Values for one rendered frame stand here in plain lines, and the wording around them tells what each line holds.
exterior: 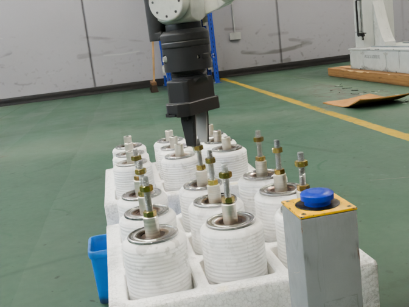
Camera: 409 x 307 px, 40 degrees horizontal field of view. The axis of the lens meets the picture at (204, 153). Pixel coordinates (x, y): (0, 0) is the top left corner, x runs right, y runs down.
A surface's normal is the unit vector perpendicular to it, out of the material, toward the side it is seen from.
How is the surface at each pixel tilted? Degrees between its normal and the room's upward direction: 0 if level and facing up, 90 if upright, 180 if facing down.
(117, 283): 0
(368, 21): 90
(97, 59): 90
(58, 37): 90
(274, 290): 90
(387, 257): 0
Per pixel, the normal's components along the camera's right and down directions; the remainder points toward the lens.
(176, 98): -0.60, 0.23
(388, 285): -0.11, -0.97
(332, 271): 0.18, 0.18
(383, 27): 0.07, -0.30
